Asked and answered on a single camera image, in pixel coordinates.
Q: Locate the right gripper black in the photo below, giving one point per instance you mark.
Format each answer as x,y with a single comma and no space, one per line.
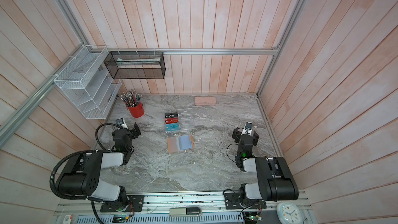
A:
238,134

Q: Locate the grey black handheld device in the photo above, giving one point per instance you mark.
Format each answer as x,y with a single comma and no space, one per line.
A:
185,211

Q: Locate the teal credit card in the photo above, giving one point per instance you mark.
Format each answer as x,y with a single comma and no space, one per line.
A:
172,127

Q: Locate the dark grey credit card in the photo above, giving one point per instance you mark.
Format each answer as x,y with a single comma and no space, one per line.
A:
171,115

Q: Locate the white wire mesh shelf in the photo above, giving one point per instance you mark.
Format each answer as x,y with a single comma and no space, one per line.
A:
87,83

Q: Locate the white analog clock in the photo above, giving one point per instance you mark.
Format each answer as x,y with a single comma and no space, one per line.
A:
289,213

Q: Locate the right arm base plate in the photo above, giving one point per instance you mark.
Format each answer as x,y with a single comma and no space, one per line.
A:
235,200

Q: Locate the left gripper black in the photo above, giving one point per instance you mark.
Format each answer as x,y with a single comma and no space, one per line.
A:
134,135

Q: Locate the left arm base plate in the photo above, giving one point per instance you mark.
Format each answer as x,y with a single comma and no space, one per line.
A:
129,203

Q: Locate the red pen cup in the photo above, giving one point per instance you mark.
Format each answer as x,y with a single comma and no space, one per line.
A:
137,111

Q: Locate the red credit card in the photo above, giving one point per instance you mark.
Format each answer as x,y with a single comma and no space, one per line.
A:
171,120

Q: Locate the clear acrylic organizer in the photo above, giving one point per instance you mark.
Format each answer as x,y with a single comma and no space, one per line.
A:
188,118

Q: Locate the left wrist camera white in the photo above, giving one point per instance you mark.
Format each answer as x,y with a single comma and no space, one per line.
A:
121,122

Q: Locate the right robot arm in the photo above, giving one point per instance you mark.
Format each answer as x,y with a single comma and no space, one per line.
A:
275,181

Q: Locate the black mesh wall basket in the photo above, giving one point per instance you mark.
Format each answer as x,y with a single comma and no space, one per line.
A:
136,64

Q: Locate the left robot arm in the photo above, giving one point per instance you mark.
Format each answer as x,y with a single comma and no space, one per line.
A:
77,176

